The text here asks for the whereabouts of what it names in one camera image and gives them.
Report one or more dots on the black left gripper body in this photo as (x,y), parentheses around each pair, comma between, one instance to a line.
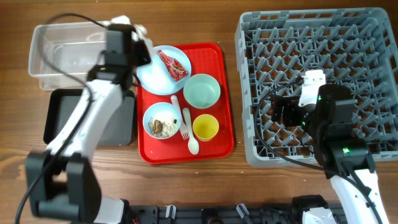
(142,55)

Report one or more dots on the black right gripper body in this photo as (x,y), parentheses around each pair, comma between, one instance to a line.
(294,115)

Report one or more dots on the light blue plate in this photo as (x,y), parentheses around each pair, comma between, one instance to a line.
(156,79)

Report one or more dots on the red snack wrapper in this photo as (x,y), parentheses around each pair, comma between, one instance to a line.
(174,67)

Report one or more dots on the light blue bowl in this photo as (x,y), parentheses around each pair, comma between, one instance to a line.
(159,109)

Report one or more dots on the mint green bowl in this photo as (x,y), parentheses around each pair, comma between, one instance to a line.
(201,91)

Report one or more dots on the food scraps and rice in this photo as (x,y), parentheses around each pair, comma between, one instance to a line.
(163,127)

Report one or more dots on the yellow plastic cup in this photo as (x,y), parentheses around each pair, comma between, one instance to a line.
(205,127)

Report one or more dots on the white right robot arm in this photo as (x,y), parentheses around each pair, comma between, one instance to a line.
(326,116)

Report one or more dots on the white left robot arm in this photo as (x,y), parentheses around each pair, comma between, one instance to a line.
(60,181)

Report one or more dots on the grey dishwasher rack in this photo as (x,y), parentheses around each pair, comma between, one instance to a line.
(355,48)

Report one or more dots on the black food waste tray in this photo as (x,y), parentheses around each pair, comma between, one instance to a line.
(120,130)

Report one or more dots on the clear plastic bin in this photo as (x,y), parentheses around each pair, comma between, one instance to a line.
(72,47)

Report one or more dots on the white plastic fork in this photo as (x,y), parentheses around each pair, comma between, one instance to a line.
(183,126)

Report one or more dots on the red serving tray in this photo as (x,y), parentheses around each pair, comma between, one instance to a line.
(205,58)

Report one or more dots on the white plastic spoon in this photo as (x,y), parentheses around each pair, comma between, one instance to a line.
(193,144)

